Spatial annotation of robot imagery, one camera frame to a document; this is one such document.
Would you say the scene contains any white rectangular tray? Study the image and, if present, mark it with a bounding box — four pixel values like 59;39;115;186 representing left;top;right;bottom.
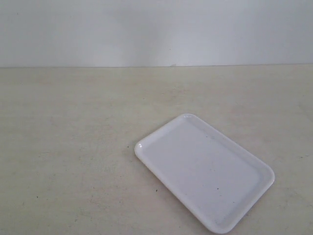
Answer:
134;114;275;234

